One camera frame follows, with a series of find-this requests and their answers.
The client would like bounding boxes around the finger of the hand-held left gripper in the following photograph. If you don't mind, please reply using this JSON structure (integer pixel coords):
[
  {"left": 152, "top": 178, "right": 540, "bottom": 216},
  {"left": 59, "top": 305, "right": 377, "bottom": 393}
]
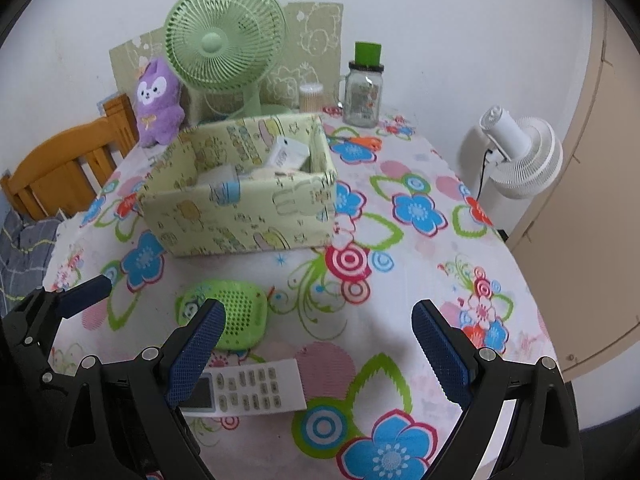
[{"left": 10, "top": 274, "right": 113, "bottom": 350}]

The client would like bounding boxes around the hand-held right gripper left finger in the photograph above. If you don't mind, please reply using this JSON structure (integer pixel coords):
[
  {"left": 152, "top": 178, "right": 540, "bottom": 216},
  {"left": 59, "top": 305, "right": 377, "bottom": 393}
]
[{"left": 60, "top": 298, "right": 227, "bottom": 480}]

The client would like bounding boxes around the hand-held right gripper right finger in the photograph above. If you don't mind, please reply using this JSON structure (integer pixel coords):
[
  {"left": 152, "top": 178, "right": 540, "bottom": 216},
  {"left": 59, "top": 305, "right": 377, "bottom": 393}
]
[{"left": 411, "top": 299, "right": 585, "bottom": 480}]

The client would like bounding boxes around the green round perforated device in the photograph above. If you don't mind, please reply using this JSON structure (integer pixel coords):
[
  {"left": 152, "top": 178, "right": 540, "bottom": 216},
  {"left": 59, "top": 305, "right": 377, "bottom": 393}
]
[{"left": 175, "top": 280, "right": 273, "bottom": 351}]

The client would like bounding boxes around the white remote control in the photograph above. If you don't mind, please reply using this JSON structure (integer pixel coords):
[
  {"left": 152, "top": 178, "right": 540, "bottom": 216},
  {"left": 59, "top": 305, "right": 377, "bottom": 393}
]
[{"left": 177, "top": 357, "right": 307, "bottom": 416}]

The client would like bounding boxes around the yellow cartoon print storage box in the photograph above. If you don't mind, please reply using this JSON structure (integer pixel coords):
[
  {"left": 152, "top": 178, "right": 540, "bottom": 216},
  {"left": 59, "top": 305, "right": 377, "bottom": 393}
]
[{"left": 136, "top": 114, "right": 338, "bottom": 258}]

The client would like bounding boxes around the white charger with grey label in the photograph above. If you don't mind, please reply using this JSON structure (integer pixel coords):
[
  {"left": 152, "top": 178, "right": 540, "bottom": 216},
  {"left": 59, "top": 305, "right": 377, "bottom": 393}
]
[{"left": 262, "top": 135, "right": 311, "bottom": 173}]

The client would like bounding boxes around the grey plaid blanket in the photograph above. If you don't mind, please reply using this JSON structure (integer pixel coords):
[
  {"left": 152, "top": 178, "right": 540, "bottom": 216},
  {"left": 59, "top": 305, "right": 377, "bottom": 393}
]
[{"left": 0, "top": 210, "right": 63, "bottom": 321}]

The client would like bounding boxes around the wooden chair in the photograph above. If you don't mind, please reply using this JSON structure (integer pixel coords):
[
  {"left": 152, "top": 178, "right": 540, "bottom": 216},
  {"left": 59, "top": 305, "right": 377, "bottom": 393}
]
[{"left": 0, "top": 92, "right": 141, "bottom": 221}]

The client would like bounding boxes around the purple plush toy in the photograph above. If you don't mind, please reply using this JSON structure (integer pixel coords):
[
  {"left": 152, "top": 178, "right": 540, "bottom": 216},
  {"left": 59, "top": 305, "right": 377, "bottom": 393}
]
[{"left": 135, "top": 57, "right": 185, "bottom": 148}]

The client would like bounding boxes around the beige door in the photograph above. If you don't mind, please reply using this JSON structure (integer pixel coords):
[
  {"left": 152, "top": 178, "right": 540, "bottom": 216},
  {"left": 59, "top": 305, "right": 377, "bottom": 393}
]
[{"left": 505, "top": 0, "right": 640, "bottom": 376}]

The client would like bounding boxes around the white standing fan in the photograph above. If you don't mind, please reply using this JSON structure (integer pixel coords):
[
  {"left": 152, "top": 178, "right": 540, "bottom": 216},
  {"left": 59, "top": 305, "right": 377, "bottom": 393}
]
[{"left": 470, "top": 105, "right": 563, "bottom": 241}]

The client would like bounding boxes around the glass mug with green lid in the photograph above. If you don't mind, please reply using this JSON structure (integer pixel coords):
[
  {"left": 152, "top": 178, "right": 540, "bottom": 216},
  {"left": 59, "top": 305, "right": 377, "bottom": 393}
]
[{"left": 332, "top": 41, "right": 385, "bottom": 127}]

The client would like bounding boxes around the toothpick jar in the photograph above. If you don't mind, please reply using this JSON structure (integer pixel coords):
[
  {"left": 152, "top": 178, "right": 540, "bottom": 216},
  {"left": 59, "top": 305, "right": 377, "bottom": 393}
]
[{"left": 299, "top": 81, "right": 325, "bottom": 111}]

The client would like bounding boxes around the green desk fan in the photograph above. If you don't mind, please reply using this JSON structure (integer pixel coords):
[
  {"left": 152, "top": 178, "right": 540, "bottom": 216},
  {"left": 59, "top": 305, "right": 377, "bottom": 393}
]
[{"left": 164, "top": 0, "right": 292, "bottom": 121}]

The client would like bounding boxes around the green cartoon print board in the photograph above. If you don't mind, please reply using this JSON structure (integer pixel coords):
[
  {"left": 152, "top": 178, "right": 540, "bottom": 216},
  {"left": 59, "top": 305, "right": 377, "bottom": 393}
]
[{"left": 109, "top": 1, "right": 345, "bottom": 126}]

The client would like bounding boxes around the black fan cable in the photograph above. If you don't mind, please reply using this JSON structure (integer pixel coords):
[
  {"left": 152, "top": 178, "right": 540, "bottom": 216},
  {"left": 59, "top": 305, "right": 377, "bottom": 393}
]
[{"left": 480, "top": 147, "right": 495, "bottom": 206}]

